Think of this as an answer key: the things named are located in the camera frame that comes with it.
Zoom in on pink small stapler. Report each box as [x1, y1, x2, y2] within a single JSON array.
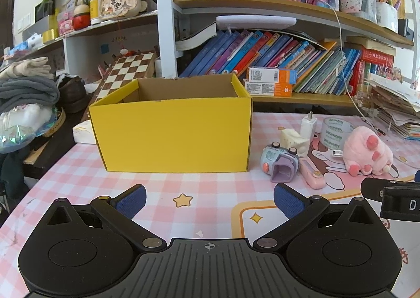
[[299, 157, 326, 190]]

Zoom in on purple toy camera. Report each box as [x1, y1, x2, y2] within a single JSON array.
[[260, 142, 299, 184]]

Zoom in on white cheese-shaped eraser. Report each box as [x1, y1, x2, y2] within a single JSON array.
[[280, 129, 310, 157]]

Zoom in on clear tape roll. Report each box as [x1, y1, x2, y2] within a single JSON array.
[[320, 118, 355, 150]]

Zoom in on white USB charger plug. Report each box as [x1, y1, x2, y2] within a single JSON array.
[[300, 111, 318, 142]]

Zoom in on pink checkered desk mat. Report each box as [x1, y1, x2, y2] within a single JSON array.
[[1, 113, 419, 297]]

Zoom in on stack of papers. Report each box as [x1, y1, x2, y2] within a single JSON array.
[[367, 73, 419, 141]]

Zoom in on yellow cardboard box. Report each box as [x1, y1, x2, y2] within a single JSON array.
[[89, 74, 253, 173]]

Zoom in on lower orange white box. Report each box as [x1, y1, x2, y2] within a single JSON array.
[[244, 80, 293, 97]]

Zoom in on orange white box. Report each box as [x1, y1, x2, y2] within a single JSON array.
[[244, 80, 293, 97], [247, 66, 297, 85]]

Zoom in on brown white chessboard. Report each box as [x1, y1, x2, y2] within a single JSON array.
[[88, 51, 157, 106]]

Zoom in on upper orange white box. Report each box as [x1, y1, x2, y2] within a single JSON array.
[[247, 66, 297, 85]]

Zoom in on red thick dictionary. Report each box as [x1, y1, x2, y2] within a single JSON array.
[[360, 47, 394, 66]]

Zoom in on folded grey blanket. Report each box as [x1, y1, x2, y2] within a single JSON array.
[[0, 76, 60, 113]]

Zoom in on open white book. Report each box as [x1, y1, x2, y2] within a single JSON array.
[[175, 22, 217, 51]]

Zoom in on white lamp head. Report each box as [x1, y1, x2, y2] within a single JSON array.
[[211, 14, 297, 31]]

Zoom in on red round doll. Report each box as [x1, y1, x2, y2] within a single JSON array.
[[73, 4, 90, 30]]

